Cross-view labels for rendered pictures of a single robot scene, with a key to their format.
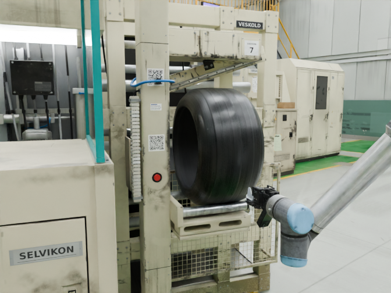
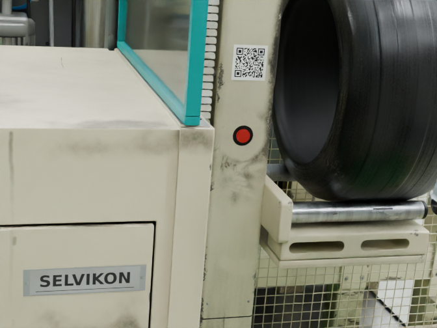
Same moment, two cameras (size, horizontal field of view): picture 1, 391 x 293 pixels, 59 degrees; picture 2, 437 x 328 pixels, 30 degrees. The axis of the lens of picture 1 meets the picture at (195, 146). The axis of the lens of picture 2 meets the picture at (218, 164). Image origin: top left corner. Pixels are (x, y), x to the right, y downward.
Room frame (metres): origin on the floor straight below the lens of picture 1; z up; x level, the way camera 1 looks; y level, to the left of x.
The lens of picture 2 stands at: (-0.18, 0.13, 1.52)
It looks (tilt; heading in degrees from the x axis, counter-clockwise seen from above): 17 degrees down; 3
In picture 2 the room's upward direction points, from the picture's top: 5 degrees clockwise
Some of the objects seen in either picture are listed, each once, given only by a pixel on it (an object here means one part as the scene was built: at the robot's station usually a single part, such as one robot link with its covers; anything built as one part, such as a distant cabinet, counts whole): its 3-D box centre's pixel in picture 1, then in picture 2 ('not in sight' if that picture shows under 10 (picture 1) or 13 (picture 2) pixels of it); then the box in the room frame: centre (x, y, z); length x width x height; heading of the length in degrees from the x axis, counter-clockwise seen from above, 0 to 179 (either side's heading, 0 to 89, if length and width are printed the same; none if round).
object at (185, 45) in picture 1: (205, 47); not in sight; (2.02, -0.05, 1.71); 0.61 x 0.25 x 0.15; 110
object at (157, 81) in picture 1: (152, 81); not in sight; (1.59, 0.20, 1.50); 0.19 x 0.19 x 0.06; 20
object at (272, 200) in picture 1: (278, 207); not in sight; (1.21, -0.30, 1.02); 0.10 x 0.05 x 0.09; 110
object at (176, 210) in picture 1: (169, 204); (258, 191); (1.64, 0.13, 0.90); 0.40 x 0.03 x 0.10; 20
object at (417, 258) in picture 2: (202, 220); (323, 230); (1.70, -0.04, 0.80); 0.37 x 0.36 x 0.02; 20
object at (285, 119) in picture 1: (270, 142); not in sight; (6.39, -1.40, 0.62); 0.91 x 0.58 x 1.25; 128
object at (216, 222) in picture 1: (213, 222); (348, 237); (1.56, -0.08, 0.84); 0.36 x 0.09 x 0.06; 110
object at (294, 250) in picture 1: (294, 246); not in sight; (1.13, -0.34, 0.91); 0.12 x 0.09 x 0.12; 154
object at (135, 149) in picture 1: (136, 149); (205, 72); (1.53, 0.27, 1.19); 0.05 x 0.04 x 0.48; 20
